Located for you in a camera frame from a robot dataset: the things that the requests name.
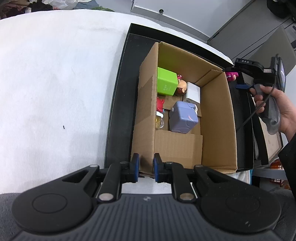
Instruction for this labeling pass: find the brown doll figure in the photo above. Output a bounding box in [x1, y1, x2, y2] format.
[175, 74, 187, 96]

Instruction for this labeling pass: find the lavender cube toy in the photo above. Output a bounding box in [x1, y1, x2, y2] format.
[169, 101, 199, 133]

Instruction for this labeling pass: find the white usb charger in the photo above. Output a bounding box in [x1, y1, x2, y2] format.
[183, 82, 201, 104]

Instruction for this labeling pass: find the white plastic bag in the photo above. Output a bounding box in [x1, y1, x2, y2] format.
[42, 0, 78, 10]

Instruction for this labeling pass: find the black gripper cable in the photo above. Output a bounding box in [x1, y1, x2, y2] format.
[235, 54, 280, 133]

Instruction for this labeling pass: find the brown cardboard box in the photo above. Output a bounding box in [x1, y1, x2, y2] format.
[132, 42, 237, 174]

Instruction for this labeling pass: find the grey cabinet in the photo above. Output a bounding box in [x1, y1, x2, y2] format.
[208, 1, 295, 74]

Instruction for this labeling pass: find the red small figure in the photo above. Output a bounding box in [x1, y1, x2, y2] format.
[156, 97, 165, 118]

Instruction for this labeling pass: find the pink plush toy figure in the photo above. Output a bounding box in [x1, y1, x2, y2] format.
[225, 72, 239, 82]

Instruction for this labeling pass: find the person right hand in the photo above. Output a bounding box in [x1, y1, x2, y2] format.
[250, 85, 296, 142]

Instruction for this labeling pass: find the small glass jar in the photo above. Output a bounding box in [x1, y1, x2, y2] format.
[155, 115, 164, 130]

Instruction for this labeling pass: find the black shallow tray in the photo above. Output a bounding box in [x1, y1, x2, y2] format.
[104, 23, 254, 171]

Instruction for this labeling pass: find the green plastic cube box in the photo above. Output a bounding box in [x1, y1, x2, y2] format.
[157, 67, 178, 96]

